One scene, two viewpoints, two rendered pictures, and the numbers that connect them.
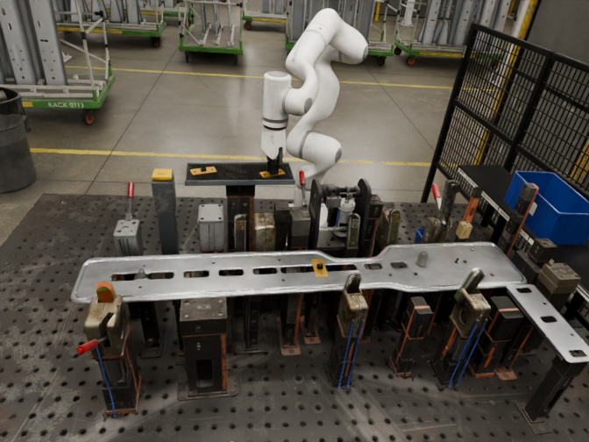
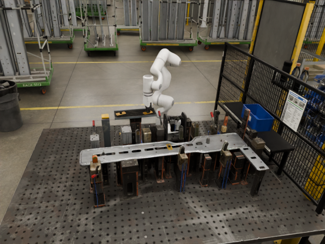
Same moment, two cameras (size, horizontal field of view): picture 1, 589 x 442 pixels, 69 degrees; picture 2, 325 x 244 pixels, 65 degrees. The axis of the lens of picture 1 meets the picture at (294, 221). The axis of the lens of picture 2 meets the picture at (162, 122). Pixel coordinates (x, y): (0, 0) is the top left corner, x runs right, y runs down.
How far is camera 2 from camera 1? 0.77 m
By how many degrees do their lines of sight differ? 5
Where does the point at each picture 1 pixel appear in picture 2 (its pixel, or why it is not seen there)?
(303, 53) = (156, 67)
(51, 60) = (22, 63)
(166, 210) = (107, 130)
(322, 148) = (166, 100)
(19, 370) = (56, 196)
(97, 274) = (86, 155)
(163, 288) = (112, 158)
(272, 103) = (146, 86)
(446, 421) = (221, 199)
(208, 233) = (125, 137)
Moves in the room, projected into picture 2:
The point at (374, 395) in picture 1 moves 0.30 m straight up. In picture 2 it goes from (194, 193) to (198, 164)
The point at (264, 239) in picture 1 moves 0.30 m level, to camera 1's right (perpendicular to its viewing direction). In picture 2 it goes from (147, 138) to (182, 138)
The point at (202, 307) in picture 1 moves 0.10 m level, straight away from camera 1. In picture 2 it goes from (128, 162) to (126, 154)
